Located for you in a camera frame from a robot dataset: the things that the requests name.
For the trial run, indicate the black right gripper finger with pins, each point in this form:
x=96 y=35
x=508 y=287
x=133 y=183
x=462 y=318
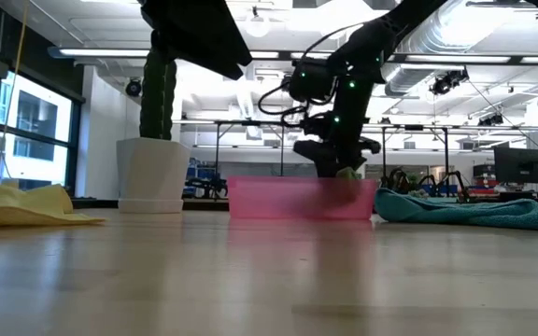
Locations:
x=330 y=186
x=357 y=186

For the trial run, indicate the black background robot rig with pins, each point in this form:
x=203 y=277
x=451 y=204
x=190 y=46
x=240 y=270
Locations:
x=437 y=184

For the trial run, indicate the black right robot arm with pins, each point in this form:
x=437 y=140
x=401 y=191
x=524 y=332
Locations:
x=372 y=42

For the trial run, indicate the pink plastic basket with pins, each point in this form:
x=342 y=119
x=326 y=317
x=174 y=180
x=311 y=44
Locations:
x=273 y=198

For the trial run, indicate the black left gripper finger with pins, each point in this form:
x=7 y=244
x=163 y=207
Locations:
x=194 y=32

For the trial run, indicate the green cactus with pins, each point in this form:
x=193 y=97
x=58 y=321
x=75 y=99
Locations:
x=157 y=102

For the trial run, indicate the black folding table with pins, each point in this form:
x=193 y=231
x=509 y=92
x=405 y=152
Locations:
x=250 y=122

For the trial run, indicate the yellow microfiber towel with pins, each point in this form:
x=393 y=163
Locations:
x=17 y=205

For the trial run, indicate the black ceiling spotlight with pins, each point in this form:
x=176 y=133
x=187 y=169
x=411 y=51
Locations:
x=448 y=81

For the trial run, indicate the green microfiber towel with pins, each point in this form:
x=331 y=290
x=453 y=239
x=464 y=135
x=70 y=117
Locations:
x=347 y=173

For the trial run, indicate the black computer monitor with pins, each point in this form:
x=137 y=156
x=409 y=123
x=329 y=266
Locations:
x=521 y=165

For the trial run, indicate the black framed window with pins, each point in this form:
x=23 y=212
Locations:
x=35 y=116

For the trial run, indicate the long ceiling light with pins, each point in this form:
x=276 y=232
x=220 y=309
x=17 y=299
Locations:
x=101 y=52

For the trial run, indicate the silver ceiling duct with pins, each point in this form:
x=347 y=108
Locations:
x=460 y=28

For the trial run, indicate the teal microfiber towel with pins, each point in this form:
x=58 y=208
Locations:
x=460 y=214

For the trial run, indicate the black round wall speaker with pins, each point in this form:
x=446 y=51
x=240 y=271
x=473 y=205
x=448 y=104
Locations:
x=134 y=88

